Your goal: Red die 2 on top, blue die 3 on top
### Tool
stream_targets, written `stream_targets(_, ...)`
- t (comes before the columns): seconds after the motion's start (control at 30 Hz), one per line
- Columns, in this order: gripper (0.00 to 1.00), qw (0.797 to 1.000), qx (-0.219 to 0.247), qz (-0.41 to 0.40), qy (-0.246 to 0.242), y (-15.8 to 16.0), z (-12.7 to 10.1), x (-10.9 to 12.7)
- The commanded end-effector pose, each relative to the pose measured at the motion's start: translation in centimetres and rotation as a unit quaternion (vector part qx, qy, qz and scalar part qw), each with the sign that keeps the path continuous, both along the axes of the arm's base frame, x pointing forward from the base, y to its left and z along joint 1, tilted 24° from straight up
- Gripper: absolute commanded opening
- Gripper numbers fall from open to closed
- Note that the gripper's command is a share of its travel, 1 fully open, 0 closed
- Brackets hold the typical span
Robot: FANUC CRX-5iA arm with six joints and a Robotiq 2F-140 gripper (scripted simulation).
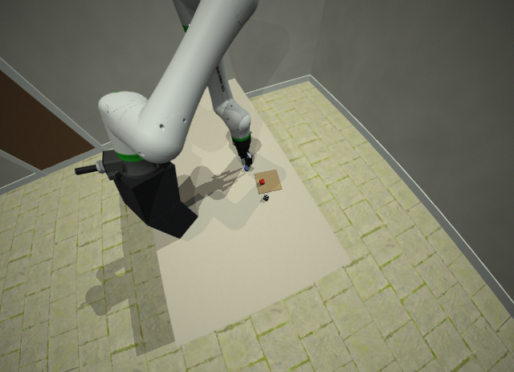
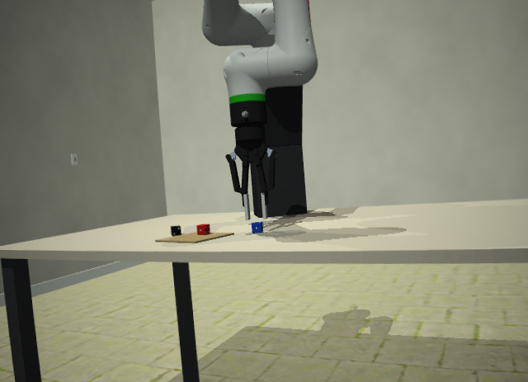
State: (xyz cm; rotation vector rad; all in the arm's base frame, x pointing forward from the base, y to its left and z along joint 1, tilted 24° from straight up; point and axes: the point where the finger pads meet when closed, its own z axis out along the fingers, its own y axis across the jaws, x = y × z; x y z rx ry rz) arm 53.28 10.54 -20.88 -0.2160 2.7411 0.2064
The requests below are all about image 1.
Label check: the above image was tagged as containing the tan square mat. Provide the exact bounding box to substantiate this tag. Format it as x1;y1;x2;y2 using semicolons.
255;170;282;194

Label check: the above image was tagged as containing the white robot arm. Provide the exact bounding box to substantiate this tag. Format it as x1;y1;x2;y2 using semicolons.
75;0;259;181

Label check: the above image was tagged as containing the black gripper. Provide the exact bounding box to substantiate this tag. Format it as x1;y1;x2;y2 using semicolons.
236;145;253;170

